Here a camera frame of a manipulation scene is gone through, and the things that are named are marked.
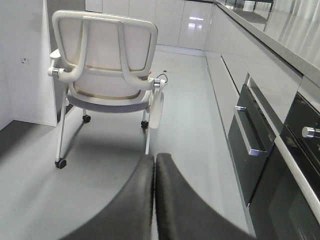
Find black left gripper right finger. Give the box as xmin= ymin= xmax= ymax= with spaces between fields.
xmin=155 ymin=153 xmax=253 ymax=240

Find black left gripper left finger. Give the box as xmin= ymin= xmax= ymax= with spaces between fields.
xmin=63 ymin=154 xmax=155 ymax=240

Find black built-in drawer appliance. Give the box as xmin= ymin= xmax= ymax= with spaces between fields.
xmin=228 ymin=73 xmax=276 ymax=206

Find black built-in oven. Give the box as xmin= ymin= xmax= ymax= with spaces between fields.
xmin=249 ymin=93 xmax=320 ymax=240

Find white office chair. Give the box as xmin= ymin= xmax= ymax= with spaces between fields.
xmin=47 ymin=9 xmax=167 ymax=169

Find grey kitchen base cabinets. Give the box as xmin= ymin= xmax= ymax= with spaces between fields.
xmin=85 ymin=0 xmax=302 ymax=134

